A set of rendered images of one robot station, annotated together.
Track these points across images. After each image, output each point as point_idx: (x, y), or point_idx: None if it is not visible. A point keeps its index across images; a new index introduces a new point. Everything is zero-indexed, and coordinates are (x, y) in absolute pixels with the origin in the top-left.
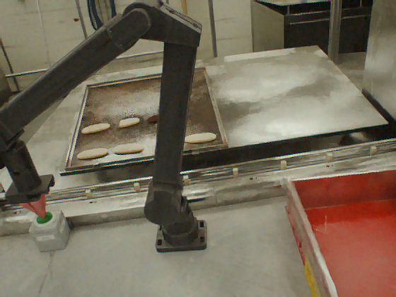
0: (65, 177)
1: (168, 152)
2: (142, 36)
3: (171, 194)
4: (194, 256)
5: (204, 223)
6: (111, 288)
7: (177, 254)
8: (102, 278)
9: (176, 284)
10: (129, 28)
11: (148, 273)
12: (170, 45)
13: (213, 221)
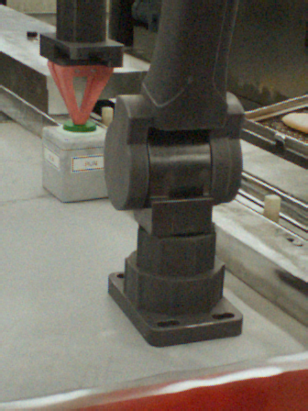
0: (260, 160)
1: (169, 15)
2: None
3: (127, 120)
4: (119, 336)
5: (228, 318)
6: None
7: (115, 313)
8: (4, 249)
9: (19, 327)
10: None
11: (40, 291)
12: None
13: (261, 343)
